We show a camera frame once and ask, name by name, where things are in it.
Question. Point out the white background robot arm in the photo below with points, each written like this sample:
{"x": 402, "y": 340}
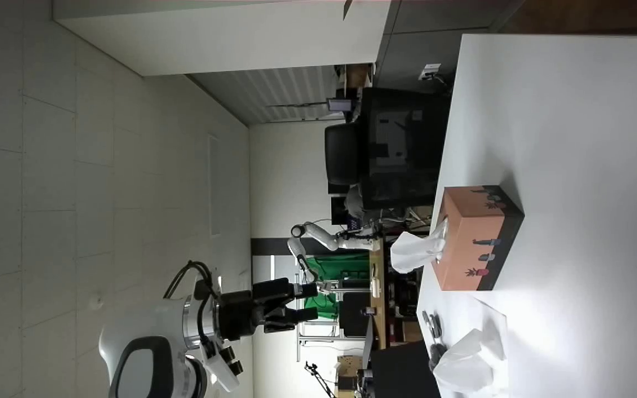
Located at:
{"x": 333, "y": 241}

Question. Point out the black computer monitor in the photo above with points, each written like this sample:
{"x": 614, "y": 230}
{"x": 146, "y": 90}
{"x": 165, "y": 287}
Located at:
{"x": 403, "y": 147}

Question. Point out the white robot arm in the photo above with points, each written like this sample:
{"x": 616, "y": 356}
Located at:
{"x": 181, "y": 345}

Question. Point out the small black object on table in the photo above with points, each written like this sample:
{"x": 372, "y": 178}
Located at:
{"x": 436, "y": 347}

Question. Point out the white tissue sticking from box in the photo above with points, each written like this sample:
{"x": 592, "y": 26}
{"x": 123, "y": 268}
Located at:
{"x": 411, "y": 253}

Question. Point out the green cloth backdrop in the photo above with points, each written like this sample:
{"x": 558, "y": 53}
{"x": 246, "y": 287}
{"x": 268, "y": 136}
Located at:
{"x": 345, "y": 270}

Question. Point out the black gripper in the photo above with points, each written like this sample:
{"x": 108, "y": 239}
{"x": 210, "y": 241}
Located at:
{"x": 243, "y": 312}

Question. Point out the crumpled white tissue on table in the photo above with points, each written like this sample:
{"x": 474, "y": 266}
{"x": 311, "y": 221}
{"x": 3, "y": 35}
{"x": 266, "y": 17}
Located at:
{"x": 476, "y": 366}

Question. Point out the orange black tissue box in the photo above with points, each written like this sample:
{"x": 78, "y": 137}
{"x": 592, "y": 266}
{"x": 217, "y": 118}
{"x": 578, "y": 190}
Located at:
{"x": 482, "y": 223}

